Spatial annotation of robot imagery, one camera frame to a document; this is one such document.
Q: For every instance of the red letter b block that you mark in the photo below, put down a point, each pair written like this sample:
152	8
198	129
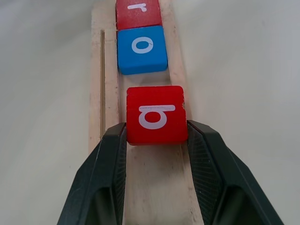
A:
155	114

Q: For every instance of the red letter r block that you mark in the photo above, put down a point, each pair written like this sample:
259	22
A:
138	14

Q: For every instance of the blue letter o block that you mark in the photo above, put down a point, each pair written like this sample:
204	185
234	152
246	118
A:
141	50

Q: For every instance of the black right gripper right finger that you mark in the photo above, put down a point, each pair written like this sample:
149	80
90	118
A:
222	182

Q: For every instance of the light wooden letter tray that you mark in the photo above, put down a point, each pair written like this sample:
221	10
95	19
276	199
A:
154	180

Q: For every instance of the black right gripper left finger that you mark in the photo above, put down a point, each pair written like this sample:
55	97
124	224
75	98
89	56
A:
98	182

